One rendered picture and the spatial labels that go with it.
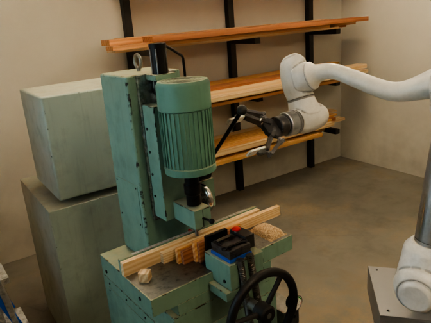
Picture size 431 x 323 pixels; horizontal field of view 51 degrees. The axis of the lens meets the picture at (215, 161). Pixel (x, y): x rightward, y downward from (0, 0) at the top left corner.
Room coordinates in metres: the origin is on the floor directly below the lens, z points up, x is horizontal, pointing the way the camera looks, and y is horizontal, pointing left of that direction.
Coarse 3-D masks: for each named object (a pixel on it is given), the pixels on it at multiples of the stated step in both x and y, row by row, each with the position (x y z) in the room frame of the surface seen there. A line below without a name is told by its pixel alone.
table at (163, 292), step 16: (256, 240) 1.49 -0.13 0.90; (288, 240) 1.51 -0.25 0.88; (272, 256) 1.46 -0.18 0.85; (160, 272) 1.32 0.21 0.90; (176, 272) 1.31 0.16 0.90; (192, 272) 1.31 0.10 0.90; (208, 272) 1.30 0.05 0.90; (128, 288) 1.29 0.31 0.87; (144, 288) 1.23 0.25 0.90; (160, 288) 1.23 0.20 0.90; (176, 288) 1.22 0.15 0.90; (192, 288) 1.25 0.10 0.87; (208, 288) 1.29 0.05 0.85; (224, 288) 1.25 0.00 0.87; (144, 304) 1.21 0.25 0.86; (160, 304) 1.19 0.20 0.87; (176, 304) 1.22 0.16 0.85
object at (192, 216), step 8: (176, 200) 1.53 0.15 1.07; (184, 200) 1.52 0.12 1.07; (176, 208) 1.50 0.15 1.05; (184, 208) 1.46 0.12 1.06; (192, 208) 1.44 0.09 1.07; (200, 208) 1.43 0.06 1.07; (208, 208) 1.44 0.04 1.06; (176, 216) 1.51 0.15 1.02; (184, 216) 1.46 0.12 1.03; (192, 216) 1.42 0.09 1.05; (200, 216) 1.42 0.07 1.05; (208, 216) 1.44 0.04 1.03; (192, 224) 1.42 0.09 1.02; (200, 224) 1.42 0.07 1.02; (208, 224) 1.44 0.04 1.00
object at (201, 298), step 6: (264, 264) 1.43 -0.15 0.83; (270, 264) 1.45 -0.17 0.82; (204, 294) 1.28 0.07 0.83; (210, 294) 1.29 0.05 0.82; (192, 300) 1.25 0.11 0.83; (198, 300) 1.26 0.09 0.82; (204, 300) 1.28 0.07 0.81; (180, 306) 1.22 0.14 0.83; (186, 306) 1.24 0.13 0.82; (192, 306) 1.25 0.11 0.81; (174, 312) 1.24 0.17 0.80; (180, 312) 1.22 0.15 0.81; (186, 312) 1.24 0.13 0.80
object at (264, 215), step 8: (272, 208) 1.68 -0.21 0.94; (248, 216) 1.62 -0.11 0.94; (256, 216) 1.62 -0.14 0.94; (264, 216) 1.65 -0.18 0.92; (272, 216) 1.67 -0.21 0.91; (248, 224) 1.60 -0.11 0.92; (256, 224) 1.62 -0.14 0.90; (208, 232) 1.51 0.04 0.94; (160, 256) 1.39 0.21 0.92; (168, 256) 1.39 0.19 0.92
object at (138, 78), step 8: (136, 80) 1.57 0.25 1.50; (144, 80) 1.58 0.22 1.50; (144, 88) 1.57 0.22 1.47; (152, 88) 1.59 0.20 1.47; (144, 96) 1.57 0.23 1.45; (152, 96) 1.59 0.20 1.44; (144, 128) 1.56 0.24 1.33; (144, 136) 1.56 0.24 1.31; (144, 144) 1.56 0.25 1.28; (144, 152) 1.57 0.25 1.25; (152, 192) 1.56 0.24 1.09; (152, 200) 1.56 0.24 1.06; (152, 208) 1.57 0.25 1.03
